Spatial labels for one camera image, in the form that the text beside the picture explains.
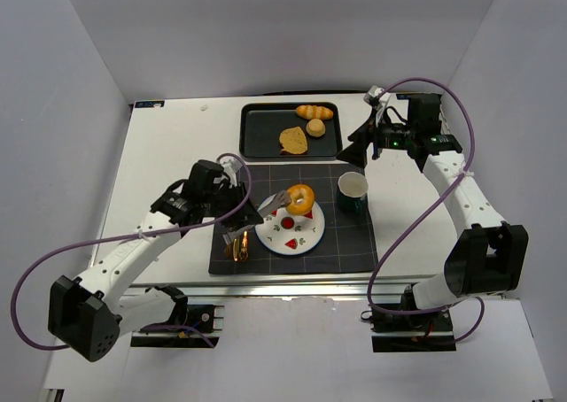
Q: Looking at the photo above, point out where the golden bagel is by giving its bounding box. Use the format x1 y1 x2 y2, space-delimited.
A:
286 184 315 216

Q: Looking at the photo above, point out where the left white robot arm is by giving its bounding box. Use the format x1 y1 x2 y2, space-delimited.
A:
48 154 290 362

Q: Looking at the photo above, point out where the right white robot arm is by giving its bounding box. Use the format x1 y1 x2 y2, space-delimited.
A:
337 87 529 316

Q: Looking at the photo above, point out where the long glazed bread roll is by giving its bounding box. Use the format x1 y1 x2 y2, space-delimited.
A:
295 104 334 121

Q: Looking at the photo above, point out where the brown bread slice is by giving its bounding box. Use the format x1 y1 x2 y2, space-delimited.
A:
279 127 308 155

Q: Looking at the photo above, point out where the gold knife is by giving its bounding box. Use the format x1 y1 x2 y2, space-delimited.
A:
232 236 242 262

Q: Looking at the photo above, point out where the gold fork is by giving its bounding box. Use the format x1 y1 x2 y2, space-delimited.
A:
224 239 234 259

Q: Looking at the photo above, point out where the gold spoon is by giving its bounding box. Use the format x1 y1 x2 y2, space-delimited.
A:
240 231 249 261

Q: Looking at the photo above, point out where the white watermelon pattern plate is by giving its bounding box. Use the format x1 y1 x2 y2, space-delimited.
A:
254 202 325 256

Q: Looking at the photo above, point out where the dark green mug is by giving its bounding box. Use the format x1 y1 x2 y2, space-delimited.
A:
336 172 369 214

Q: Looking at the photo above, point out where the small round bun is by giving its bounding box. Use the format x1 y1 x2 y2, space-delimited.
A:
306 119 326 138

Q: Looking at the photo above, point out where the black baking tray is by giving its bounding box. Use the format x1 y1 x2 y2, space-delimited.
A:
239 102 343 161

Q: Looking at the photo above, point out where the dark checked placemat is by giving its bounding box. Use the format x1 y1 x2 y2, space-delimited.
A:
208 163 377 275

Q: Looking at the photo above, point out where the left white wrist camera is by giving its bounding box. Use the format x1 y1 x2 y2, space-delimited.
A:
217 155 242 186

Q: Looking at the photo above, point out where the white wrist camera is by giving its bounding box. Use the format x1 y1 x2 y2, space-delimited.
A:
363 85 392 125
217 155 242 186

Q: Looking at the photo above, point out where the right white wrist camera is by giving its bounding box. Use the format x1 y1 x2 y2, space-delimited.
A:
363 85 392 125

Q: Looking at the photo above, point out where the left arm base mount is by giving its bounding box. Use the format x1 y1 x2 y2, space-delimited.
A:
130 286 224 349

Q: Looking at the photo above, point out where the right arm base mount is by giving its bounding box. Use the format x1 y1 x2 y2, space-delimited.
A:
360 308 456 353

